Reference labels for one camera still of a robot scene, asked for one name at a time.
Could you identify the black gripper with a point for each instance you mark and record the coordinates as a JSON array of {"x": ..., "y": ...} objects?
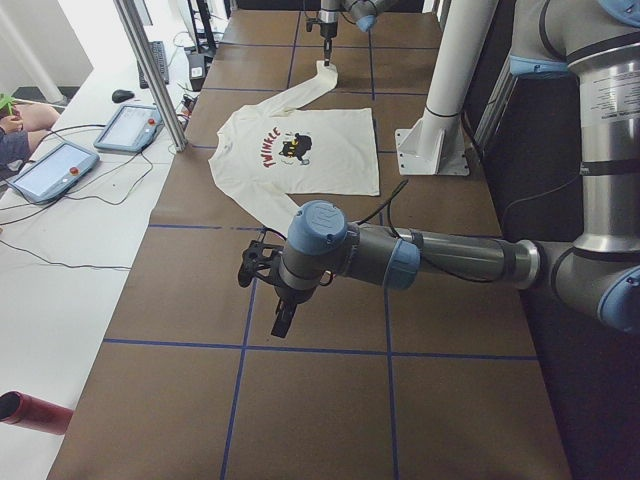
[
  {"x": 328, "y": 30},
  {"x": 290, "y": 295}
]

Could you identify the cream long sleeve shirt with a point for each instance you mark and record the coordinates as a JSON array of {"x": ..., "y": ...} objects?
[{"x": 269, "y": 151}]

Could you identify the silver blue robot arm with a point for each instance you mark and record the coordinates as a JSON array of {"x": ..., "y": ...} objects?
[
  {"x": 363, "y": 13},
  {"x": 597, "y": 273}
]

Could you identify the person hand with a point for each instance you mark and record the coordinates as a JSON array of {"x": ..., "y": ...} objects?
[{"x": 36, "y": 117}]

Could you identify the white mounting pillar with base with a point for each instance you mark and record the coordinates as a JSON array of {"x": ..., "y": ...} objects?
[{"x": 435, "y": 144}]

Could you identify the black keyboard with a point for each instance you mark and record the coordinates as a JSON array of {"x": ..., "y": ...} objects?
[{"x": 159, "y": 56}]

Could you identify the far teach pendant tablet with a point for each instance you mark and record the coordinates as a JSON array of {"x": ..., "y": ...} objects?
[{"x": 130, "y": 130}]

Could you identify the teach pendant tablet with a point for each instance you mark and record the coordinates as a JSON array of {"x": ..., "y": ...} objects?
[
  {"x": 130, "y": 130},
  {"x": 55, "y": 173}
]

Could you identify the black computer mouse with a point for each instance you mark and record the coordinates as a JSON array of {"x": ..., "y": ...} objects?
[{"x": 120, "y": 95}]

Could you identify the near teach pendant tablet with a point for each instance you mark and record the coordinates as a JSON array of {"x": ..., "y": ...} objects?
[{"x": 55, "y": 173}]

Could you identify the red cylinder bottle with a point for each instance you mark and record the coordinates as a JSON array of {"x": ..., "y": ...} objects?
[{"x": 25, "y": 411}]

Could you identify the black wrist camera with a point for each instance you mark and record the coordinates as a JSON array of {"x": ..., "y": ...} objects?
[
  {"x": 310, "y": 23},
  {"x": 260, "y": 260}
]

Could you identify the aluminium frame post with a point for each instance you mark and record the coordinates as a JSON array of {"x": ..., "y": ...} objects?
[{"x": 138, "y": 40}]

